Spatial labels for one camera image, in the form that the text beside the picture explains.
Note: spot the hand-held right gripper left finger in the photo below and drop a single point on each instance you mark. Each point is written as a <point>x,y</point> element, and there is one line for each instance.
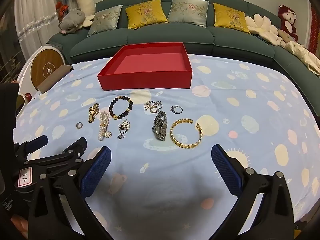
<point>96,172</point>

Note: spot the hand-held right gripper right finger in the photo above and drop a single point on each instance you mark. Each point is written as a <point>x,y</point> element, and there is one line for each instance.
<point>226,170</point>

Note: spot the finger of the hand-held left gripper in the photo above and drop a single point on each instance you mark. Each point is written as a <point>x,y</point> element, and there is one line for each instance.
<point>37,141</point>
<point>75,148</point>

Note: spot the pearl stud earring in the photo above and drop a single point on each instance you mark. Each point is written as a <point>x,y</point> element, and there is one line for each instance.
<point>108,134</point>

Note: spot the gold link watch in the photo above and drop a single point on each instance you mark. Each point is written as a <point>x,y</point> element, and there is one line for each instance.
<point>92,112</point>

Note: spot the gold bangle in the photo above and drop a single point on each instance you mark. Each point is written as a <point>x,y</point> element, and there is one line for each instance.
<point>173,135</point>

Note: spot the silver metal watch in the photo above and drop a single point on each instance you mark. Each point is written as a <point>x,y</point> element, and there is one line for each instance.
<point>160,125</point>

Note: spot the large gold hoop earring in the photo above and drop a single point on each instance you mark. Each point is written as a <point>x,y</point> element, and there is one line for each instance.
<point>153,110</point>

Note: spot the red cardboard box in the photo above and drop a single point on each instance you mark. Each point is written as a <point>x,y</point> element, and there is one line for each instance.
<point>145,80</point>

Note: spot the small oval silver earring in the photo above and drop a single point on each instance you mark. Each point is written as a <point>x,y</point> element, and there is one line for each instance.
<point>79,125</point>

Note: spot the brown flat pad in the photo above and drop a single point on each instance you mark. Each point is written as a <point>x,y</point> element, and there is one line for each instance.
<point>53,77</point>

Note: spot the blue planet print cloth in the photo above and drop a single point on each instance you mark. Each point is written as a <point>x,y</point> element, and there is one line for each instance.
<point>250,105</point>

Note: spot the white machine with wooden disc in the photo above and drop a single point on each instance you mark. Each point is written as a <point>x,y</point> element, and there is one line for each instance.
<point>47,65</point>

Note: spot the crystal earring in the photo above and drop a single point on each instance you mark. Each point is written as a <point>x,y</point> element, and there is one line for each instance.
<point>147,107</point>

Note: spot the white lace curtain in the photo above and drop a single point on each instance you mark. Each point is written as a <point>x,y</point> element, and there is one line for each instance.
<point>32,17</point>

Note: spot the grey pig plush toy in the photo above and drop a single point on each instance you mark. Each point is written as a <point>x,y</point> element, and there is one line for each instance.
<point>72,20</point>

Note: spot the grey floral cushion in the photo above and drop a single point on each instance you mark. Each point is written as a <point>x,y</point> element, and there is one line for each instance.
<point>105,20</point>
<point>187,11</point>

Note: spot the red tassel ornament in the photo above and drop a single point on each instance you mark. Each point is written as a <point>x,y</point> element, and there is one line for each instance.
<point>62,8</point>

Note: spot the cream satin quilt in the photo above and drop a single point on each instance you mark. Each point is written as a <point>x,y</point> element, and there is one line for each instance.
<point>302,55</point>

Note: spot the long white plush toy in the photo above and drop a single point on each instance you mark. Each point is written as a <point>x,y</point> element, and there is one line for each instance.
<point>82,2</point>

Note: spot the dark green sofa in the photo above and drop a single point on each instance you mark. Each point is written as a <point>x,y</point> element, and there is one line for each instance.
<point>170,35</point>

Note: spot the small beige pillow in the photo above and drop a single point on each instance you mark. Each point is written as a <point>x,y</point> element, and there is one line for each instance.
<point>285,35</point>

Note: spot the cream flower shaped cushion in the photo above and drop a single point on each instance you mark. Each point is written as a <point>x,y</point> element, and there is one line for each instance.
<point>262,27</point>

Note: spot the yellow floral cushion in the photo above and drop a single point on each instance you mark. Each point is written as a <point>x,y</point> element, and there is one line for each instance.
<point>146,13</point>
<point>230,17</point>

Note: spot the red monkey plush toy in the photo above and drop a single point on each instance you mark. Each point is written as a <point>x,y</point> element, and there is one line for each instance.
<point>287,22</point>

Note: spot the red hanging wall decoration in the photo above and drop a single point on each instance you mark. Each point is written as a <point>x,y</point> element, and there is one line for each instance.
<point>313,30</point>

